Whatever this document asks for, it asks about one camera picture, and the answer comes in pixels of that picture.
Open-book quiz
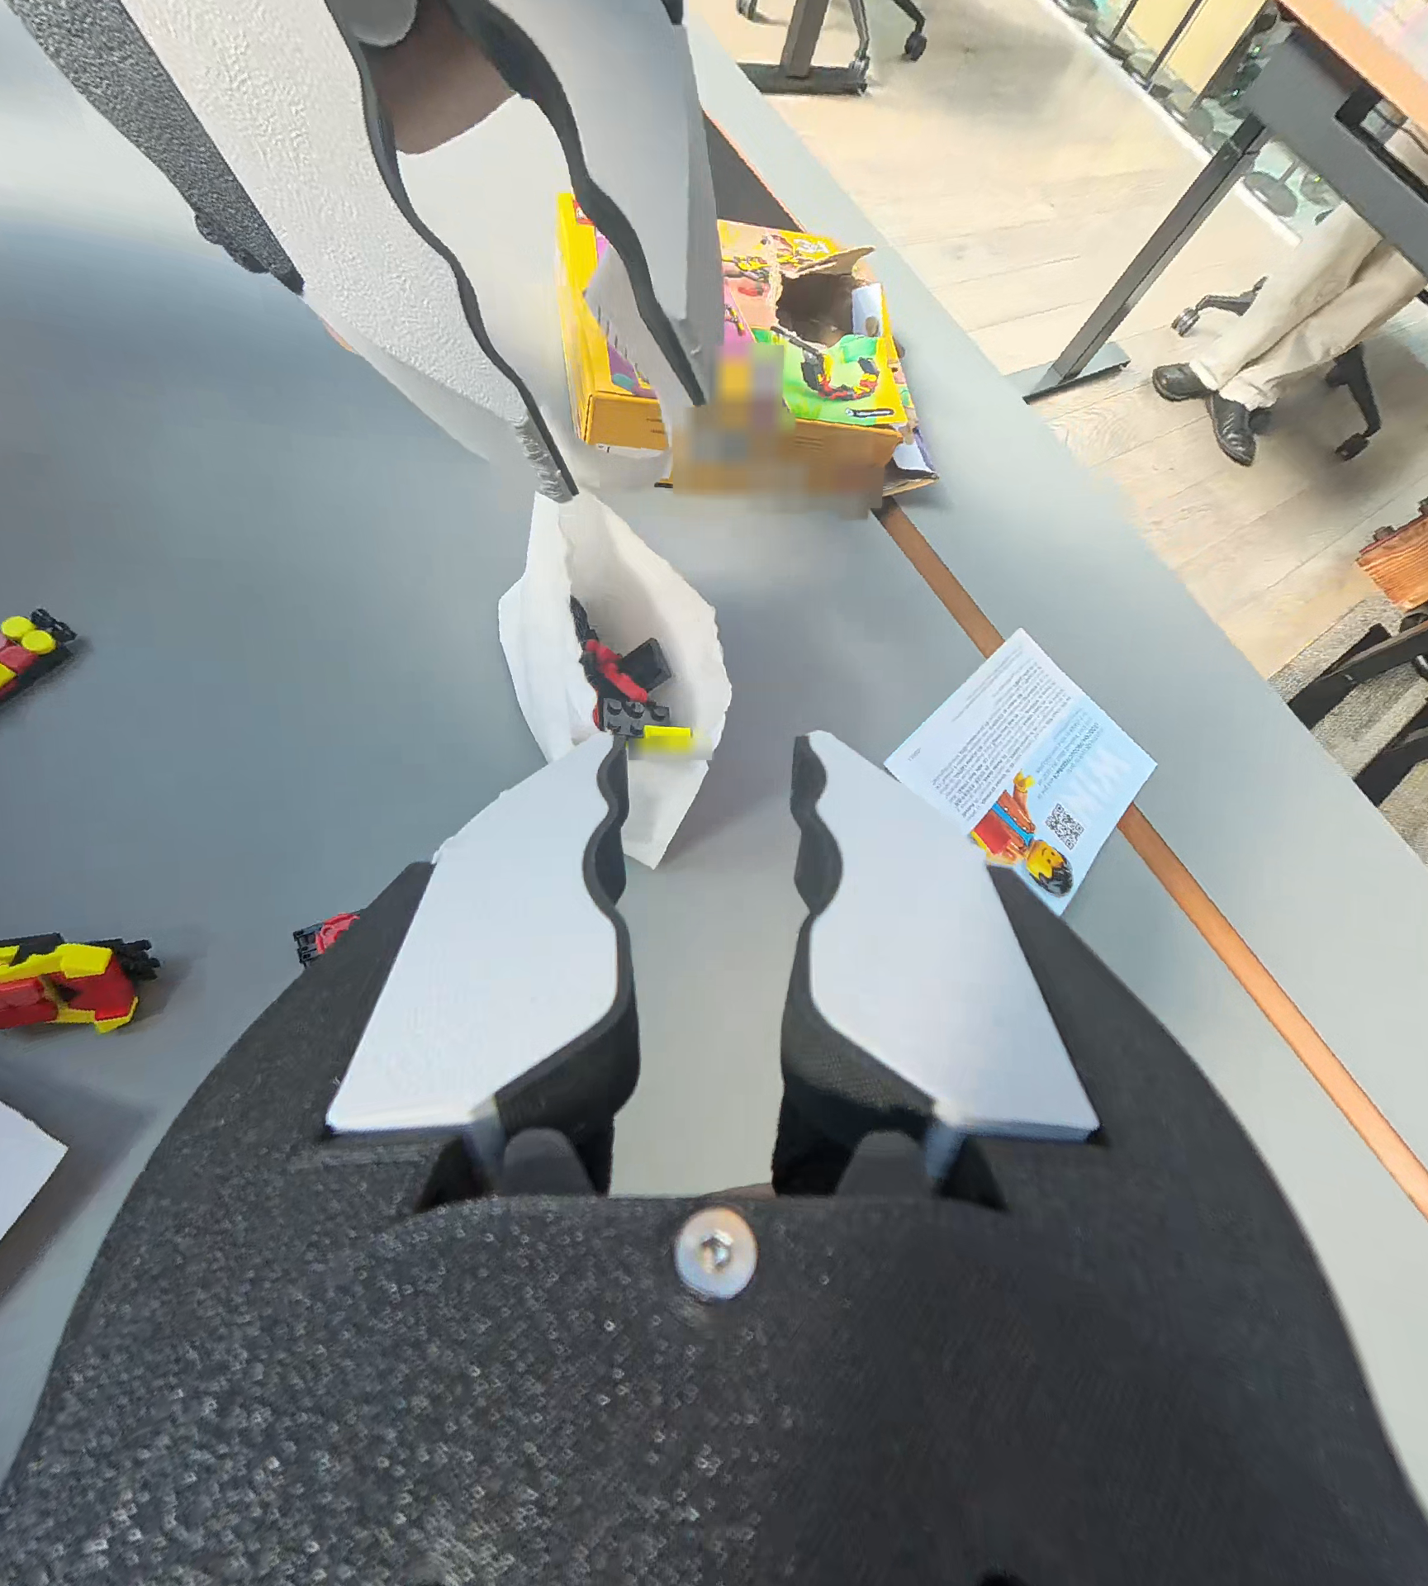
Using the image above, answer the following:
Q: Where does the red lego plates black hinge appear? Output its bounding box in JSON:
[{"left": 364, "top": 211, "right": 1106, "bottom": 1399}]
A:
[{"left": 292, "top": 910, "right": 366, "bottom": 971}]

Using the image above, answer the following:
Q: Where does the black red yellow lego build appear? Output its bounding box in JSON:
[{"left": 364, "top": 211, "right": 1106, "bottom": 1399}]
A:
[{"left": 0, "top": 931, "right": 166, "bottom": 1037}]

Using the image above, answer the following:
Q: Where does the wood edged desk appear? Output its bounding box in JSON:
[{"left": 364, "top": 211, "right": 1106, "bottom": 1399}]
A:
[{"left": 1021, "top": 0, "right": 1428, "bottom": 408}]

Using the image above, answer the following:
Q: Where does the colourful cardboard lego box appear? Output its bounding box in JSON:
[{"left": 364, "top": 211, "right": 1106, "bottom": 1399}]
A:
[{"left": 554, "top": 191, "right": 941, "bottom": 502}]

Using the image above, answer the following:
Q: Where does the black office chair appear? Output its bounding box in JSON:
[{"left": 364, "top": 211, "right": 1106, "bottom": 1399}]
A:
[{"left": 1285, "top": 574, "right": 1428, "bottom": 812}]

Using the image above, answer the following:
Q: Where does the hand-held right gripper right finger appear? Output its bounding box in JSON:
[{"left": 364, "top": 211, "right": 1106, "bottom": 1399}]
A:
[{"left": 774, "top": 728, "right": 1105, "bottom": 1149}]

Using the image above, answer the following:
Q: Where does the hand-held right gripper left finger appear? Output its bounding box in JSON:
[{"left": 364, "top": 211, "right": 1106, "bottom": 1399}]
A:
[{"left": 323, "top": 733, "right": 644, "bottom": 1144}]

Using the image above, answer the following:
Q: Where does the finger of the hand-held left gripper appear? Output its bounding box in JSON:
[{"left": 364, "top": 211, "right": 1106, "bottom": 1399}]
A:
[
  {"left": 120, "top": 0, "right": 583, "bottom": 502},
  {"left": 450, "top": 0, "right": 731, "bottom": 413}
]

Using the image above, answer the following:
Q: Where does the white blue instruction leaflet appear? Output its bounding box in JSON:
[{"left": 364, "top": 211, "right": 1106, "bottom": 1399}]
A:
[{"left": 882, "top": 627, "right": 1159, "bottom": 921}]

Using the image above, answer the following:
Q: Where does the torn printed white paper bag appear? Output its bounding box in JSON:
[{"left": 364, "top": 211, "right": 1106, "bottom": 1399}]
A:
[{"left": 497, "top": 489, "right": 736, "bottom": 873}]

